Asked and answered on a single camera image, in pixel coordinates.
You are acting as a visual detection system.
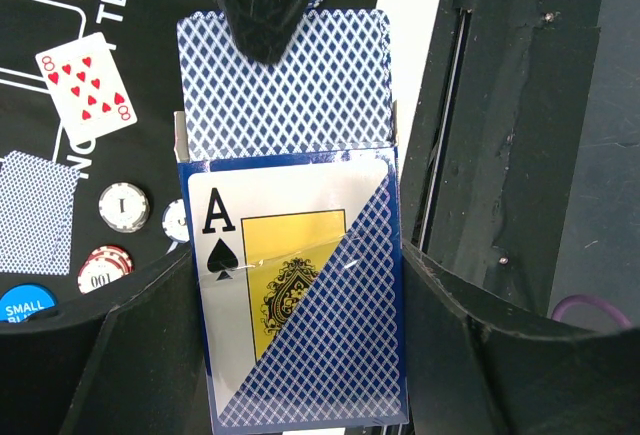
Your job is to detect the blue backed playing card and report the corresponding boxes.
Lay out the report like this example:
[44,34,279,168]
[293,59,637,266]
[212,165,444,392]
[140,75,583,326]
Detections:
[1,150,80,276]

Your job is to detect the blue playing card deck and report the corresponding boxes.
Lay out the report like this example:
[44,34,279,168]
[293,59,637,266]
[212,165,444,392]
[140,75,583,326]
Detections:
[177,10,408,434]

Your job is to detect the eight of hearts card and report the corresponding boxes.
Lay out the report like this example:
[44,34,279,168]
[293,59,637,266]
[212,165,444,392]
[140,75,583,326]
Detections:
[35,32,137,145]

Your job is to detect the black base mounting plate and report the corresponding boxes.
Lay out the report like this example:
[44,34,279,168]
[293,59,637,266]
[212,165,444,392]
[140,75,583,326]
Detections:
[402,0,639,331]

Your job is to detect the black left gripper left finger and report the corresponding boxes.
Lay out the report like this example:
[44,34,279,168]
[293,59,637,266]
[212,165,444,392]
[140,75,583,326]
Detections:
[1,246,203,434]

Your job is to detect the blue chip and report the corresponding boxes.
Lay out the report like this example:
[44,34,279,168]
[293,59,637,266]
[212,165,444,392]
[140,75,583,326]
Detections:
[162,199,190,243]

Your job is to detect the blue small blind button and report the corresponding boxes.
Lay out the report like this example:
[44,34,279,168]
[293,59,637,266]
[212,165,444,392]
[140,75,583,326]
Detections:
[0,284,57,323]

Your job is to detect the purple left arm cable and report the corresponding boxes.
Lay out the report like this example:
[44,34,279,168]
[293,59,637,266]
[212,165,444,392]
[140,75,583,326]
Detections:
[552,294,634,331]

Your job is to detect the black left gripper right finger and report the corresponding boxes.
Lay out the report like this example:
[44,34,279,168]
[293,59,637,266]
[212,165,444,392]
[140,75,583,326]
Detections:
[403,244,639,434]

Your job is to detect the grey chip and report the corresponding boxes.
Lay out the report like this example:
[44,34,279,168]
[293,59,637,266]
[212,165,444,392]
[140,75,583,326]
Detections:
[98,182,151,233]

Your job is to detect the black poker felt mat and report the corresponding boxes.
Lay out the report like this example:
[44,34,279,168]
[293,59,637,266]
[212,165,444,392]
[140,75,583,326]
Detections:
[1,0,393,326]

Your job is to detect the red chips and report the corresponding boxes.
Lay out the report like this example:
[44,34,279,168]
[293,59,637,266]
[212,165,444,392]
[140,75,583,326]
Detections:
[77,245,134,294]

